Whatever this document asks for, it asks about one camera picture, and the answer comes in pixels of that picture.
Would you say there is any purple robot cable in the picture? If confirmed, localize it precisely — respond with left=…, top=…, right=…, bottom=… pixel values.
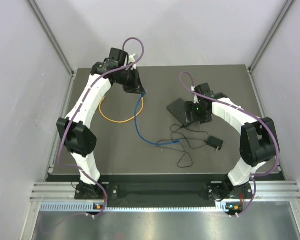
left=57, top=37, right=145, bottom=217
left=179, top=71, right=281, bottom=218

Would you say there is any black power adapter cable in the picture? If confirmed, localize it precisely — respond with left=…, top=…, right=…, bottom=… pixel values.
left=155, top=123, right=225, bottom=169

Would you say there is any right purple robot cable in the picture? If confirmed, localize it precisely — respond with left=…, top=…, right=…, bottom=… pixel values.
left=179, top=71, right=281, bottom=218

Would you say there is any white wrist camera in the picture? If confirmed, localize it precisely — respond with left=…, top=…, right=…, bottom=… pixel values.
left=191, top=86, right=200, bottom=104
left=127, top=53, right=138, bottom=70

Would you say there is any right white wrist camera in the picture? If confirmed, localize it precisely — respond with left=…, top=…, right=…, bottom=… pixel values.
left=191, top=86, right=200, bottom=104

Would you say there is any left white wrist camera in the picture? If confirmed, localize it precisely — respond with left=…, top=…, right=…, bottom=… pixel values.
left=127, top=53, right=138, bottom=70

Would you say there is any yellow ethernet cable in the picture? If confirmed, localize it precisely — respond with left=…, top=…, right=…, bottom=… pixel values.
left=98, top=95, right=144, bottom=124

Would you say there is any blue ethernet cable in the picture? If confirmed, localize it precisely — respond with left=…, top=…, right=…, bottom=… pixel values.
left=134, top=93, right=184, bottom=147

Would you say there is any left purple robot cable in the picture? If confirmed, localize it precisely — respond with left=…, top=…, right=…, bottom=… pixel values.
left=57, top=37, right=145, bottom=217

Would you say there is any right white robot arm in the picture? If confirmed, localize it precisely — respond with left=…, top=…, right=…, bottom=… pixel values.
left=184, top=83, right=280, bottom=201

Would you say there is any black network switch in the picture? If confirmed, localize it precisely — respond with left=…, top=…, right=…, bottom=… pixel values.
left=166, top=98, right=192, bottom=127

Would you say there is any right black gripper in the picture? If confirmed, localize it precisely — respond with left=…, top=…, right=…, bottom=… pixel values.
left=185, top=100, right=212, bottom=125

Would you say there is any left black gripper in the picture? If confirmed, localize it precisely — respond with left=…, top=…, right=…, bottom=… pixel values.
left=114, top=66, right=145, bottom=95

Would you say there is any grey slotted cable duct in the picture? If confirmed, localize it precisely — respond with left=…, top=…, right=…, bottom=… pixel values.
left=40, top=202, right=241, bottom=213

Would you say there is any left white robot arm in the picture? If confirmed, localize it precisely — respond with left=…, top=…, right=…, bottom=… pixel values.
left=56, top=48, right=146, bottom=199

